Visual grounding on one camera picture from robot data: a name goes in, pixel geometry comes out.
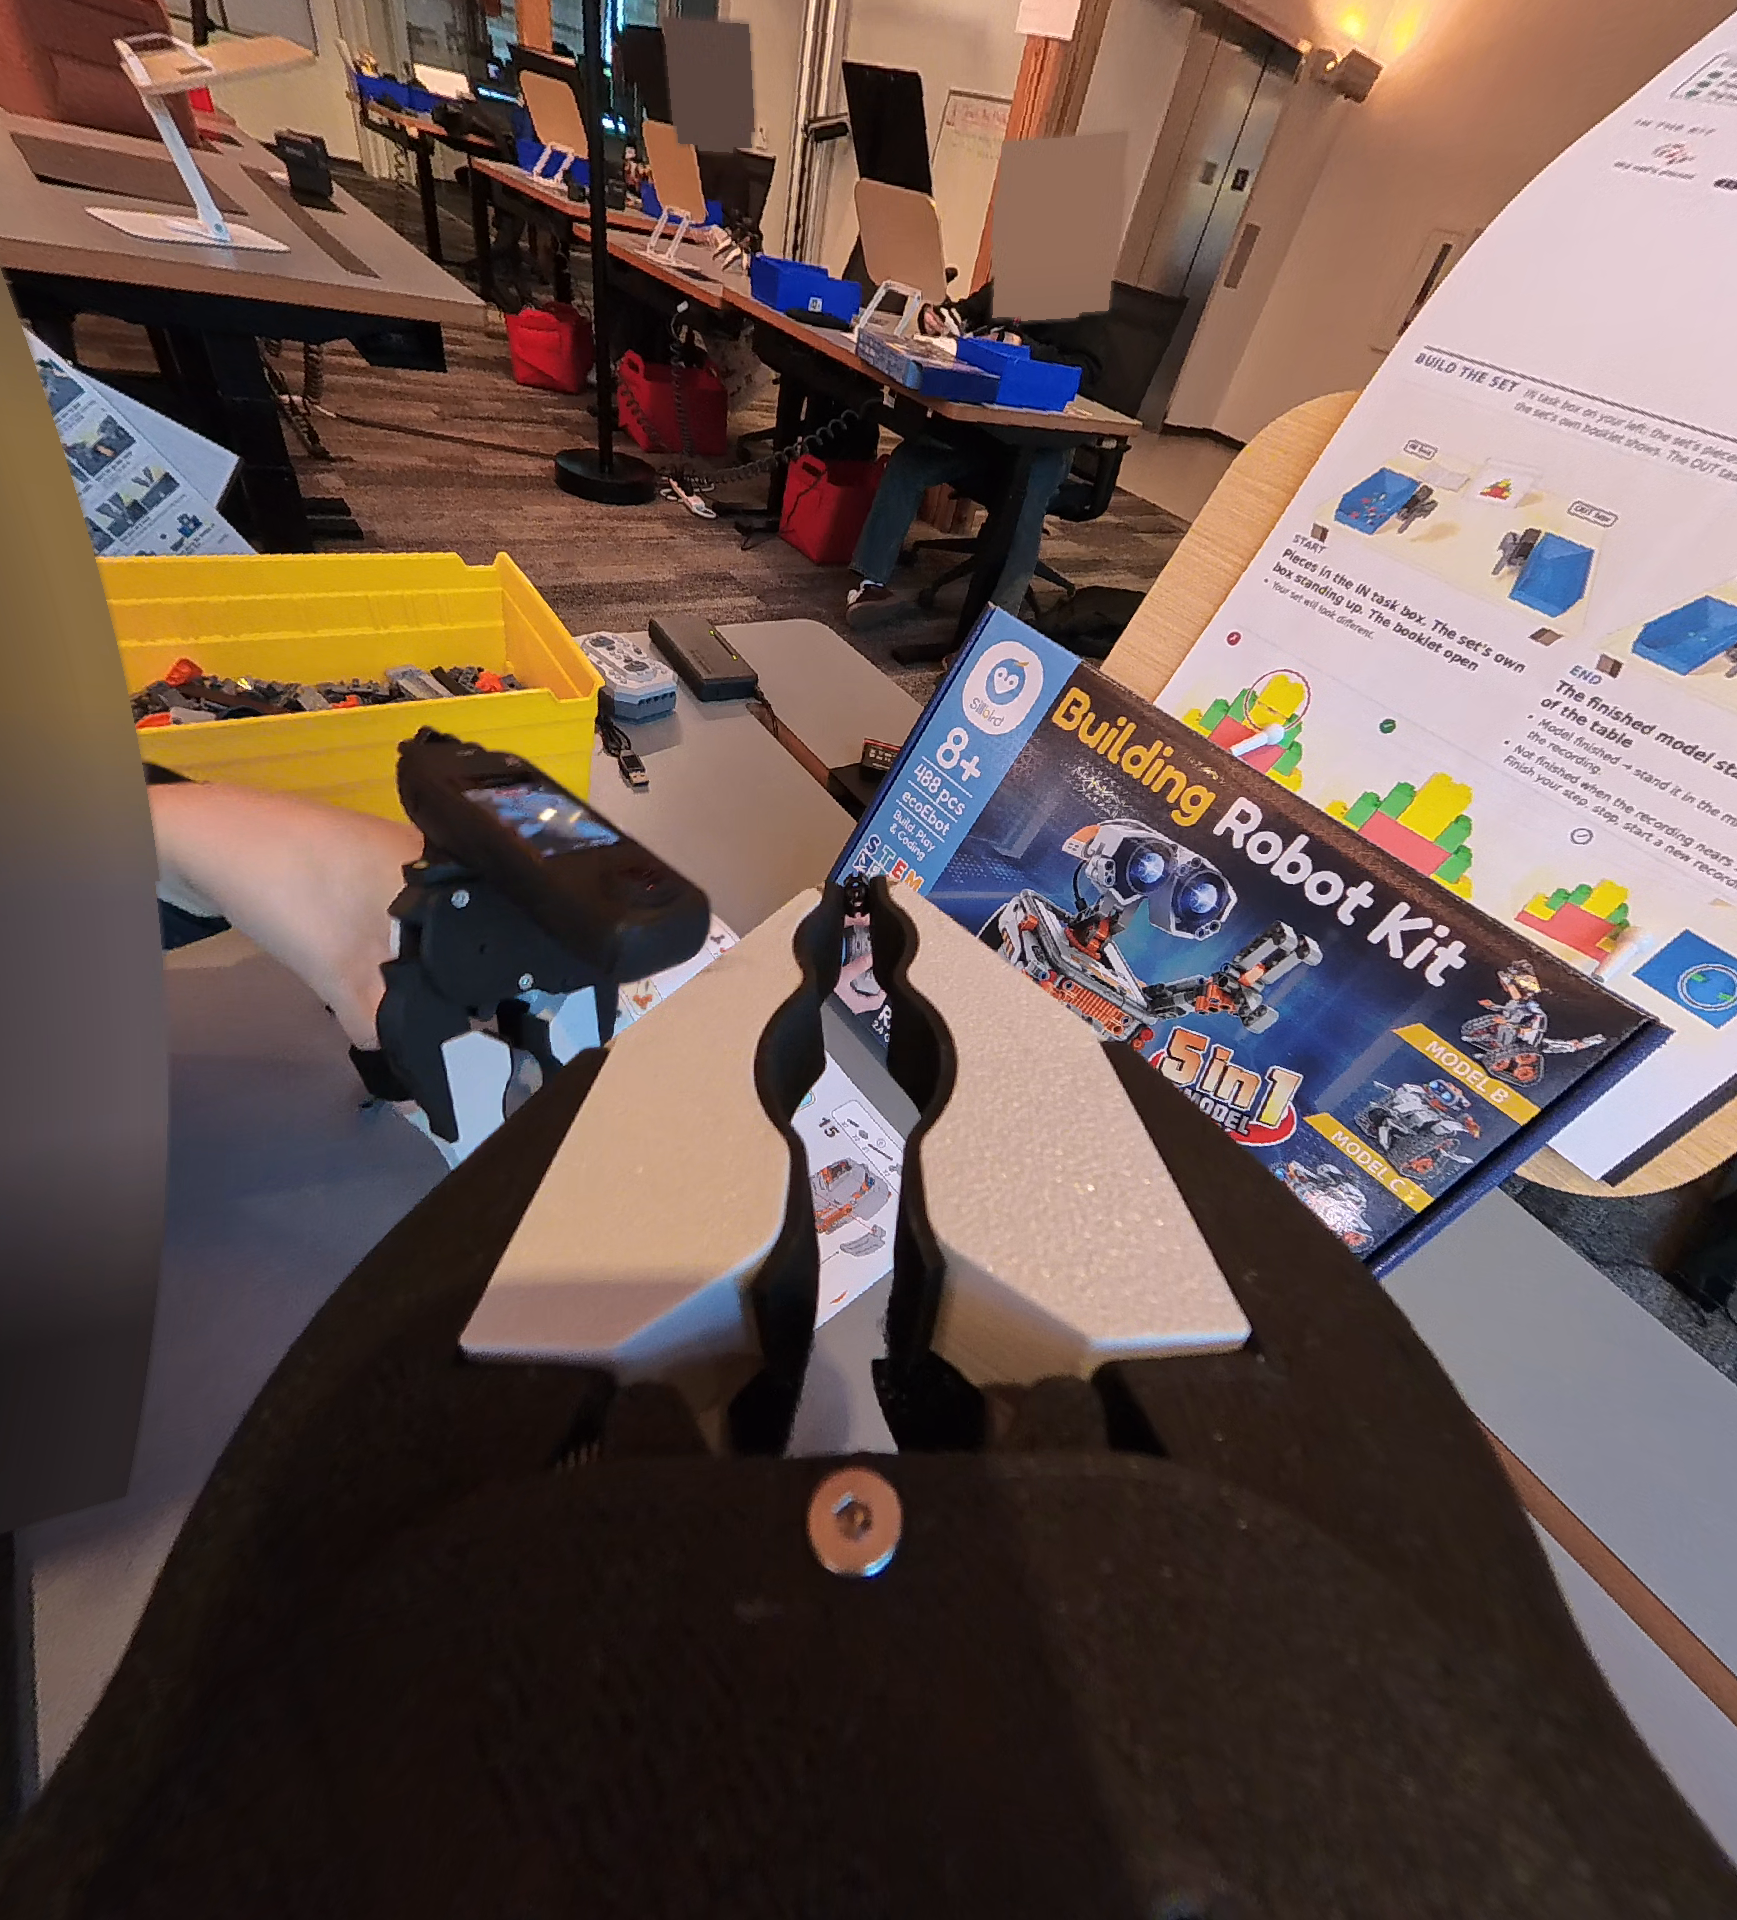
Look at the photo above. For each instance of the red bag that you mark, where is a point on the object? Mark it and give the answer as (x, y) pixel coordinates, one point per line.
(659, 404)
(827, 510)
(551, 348)

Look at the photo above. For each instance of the black desk mat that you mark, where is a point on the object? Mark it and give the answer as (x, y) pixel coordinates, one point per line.
(118, 173)

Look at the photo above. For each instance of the row of wood-edged desks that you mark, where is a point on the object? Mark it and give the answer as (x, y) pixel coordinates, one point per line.
(869, 375)

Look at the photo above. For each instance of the yellow plastic bin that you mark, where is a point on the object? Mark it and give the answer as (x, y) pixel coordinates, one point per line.
(358, 759)

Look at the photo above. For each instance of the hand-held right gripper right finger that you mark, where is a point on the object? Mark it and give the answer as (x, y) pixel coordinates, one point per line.
(1062, 1200)

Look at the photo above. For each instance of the wall whiteboard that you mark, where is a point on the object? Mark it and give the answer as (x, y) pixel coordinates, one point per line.
(976, 139)

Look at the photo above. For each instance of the blue plastic bin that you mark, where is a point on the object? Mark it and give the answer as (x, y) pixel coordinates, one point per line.
(1025, 375)
(801, 288)

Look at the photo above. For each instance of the black power bank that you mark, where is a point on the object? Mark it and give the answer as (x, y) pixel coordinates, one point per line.
(703, 656)

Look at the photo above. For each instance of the printed picture leaflet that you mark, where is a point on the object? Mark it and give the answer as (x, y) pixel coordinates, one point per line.
(132, 464)

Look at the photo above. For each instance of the white instruction sheet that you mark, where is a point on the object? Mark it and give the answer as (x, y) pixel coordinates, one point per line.
(1588, 451)

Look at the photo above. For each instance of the brown bag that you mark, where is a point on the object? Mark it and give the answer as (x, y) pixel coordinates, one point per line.
(59, 52)

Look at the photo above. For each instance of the grey battery hub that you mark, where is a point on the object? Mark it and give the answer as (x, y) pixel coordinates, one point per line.
(625, 673)

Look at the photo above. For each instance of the grey background table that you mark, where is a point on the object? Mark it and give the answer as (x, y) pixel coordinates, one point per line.
(358, 271)

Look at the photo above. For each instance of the blue robot kit box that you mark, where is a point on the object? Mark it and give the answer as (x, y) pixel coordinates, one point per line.
(1257, 931)

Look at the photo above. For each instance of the pile of building parts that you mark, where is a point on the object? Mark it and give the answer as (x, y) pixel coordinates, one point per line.
(328, 693)

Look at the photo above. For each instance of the small black device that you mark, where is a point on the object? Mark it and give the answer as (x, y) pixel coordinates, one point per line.
(307, 168)

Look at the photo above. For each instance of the small dark labelled box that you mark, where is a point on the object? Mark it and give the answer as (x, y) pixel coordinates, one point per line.
(862, 768)

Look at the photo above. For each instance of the black monitor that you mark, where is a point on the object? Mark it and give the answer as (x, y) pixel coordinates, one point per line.
(887, 129)

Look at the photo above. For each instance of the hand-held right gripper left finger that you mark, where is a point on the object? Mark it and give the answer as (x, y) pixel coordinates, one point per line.
(629, 1200)

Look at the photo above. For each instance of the white tablet stand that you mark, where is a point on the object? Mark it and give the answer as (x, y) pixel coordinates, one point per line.
(187, 164)

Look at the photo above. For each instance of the person's left hand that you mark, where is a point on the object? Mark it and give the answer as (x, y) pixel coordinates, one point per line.
(282, 885)

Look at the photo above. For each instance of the black pole stand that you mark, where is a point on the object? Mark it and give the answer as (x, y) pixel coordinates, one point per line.
(600, 300)

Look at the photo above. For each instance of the flat blue box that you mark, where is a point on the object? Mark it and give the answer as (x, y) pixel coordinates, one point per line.
(912, 360)

